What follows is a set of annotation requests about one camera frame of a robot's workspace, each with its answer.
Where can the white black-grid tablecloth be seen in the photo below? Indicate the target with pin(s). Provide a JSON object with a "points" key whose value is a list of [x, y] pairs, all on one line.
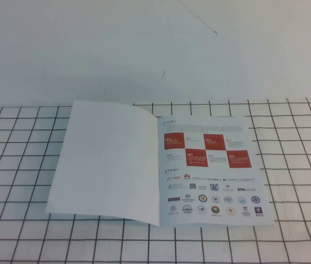
{"points": [[21, 165]]}

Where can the white brochure book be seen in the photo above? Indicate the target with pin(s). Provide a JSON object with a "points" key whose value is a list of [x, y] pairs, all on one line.
{"points": [[111, 165]]}

